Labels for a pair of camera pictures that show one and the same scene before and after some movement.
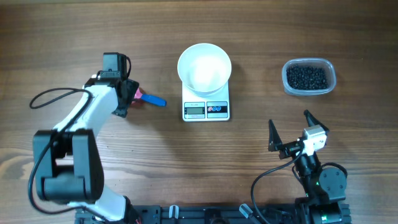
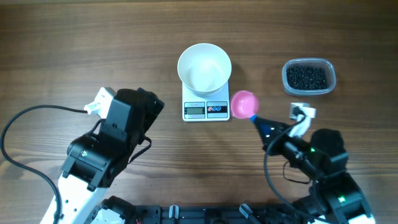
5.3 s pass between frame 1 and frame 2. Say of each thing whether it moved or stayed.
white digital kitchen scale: stayed
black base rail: stayed
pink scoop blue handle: moved
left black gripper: moved
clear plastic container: stayed
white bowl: stayed
